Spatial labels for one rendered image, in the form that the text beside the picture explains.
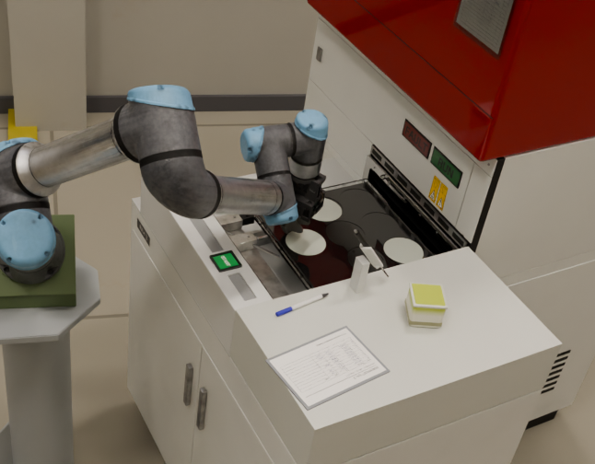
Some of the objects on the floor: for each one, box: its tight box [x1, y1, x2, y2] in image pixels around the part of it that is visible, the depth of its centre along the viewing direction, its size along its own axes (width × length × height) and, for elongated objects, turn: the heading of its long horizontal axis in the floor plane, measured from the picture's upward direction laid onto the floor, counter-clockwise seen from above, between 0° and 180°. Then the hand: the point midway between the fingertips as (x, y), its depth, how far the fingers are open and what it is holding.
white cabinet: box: [127, 201, 543, 464], centre depth 257 cm, size 64×96×82 cm, turn 19°
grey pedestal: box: [0, 246, 100, 464], centre depth 241 cm, size 51×44×82 cm
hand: (285, 227), depth 233 cm, fingers closed
